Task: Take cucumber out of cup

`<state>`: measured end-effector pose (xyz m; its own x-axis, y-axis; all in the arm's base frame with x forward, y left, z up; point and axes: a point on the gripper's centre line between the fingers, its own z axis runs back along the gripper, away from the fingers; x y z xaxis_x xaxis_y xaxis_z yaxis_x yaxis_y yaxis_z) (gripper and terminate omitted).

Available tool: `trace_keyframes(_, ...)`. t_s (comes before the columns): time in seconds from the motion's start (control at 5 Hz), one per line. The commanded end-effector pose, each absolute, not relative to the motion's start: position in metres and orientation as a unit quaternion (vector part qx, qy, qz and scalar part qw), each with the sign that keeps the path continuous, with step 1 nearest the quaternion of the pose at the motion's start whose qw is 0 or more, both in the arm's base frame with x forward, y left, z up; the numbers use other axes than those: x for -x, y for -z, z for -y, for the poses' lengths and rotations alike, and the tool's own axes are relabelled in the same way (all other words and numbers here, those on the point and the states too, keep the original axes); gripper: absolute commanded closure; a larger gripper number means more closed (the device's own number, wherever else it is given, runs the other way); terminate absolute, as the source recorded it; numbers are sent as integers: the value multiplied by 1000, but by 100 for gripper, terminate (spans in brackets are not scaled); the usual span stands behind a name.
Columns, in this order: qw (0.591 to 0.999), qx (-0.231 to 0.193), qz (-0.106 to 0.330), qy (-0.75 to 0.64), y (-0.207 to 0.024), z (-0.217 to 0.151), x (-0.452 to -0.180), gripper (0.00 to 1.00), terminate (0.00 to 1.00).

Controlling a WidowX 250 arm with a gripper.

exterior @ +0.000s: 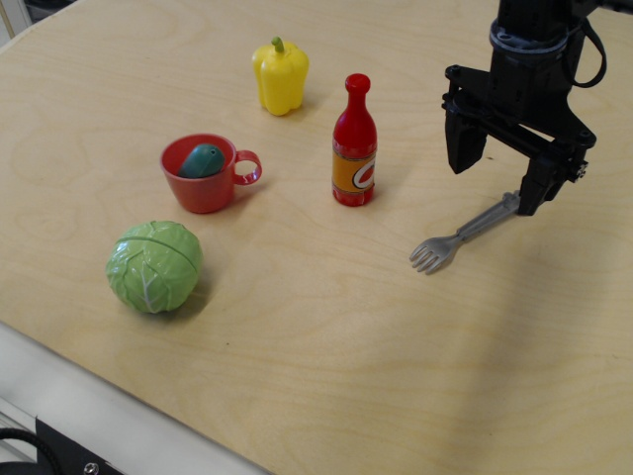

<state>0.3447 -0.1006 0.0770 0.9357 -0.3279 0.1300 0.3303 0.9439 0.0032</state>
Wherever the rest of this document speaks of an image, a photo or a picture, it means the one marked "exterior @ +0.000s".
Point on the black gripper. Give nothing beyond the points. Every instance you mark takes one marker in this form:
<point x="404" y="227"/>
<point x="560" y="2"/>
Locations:
<point x="521" y="101"/>

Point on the green toy cucumber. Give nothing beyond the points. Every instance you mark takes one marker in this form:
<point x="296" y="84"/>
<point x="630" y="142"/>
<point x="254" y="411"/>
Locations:
<point x="204" y="160"/>

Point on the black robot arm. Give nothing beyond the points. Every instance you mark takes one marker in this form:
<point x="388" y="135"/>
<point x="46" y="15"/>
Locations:
<point x="548" y="27"/>

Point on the red plastic cup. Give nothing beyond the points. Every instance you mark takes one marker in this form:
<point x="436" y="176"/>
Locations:
<point x="203" y="195"/>

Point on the grey plastic toy fork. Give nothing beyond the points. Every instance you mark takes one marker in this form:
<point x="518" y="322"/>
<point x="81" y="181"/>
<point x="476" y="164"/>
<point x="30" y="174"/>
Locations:
<point x="435" y="252"/>

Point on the red toy sauce bottle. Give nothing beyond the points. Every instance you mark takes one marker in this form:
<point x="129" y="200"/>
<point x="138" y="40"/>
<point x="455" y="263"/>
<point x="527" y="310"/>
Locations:
<point x="354" y="147"/>

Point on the yellow toy bell pepper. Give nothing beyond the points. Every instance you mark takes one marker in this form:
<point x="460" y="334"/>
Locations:
<point x="281" y="70"/>

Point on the green toy cabbage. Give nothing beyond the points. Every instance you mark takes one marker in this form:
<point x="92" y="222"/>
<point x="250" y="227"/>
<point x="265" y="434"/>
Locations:
<point x="155" y="266"/>

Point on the black corner bracket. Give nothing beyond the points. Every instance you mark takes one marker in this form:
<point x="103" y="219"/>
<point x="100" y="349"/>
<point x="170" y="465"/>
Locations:
<point x="73" y="457"/>

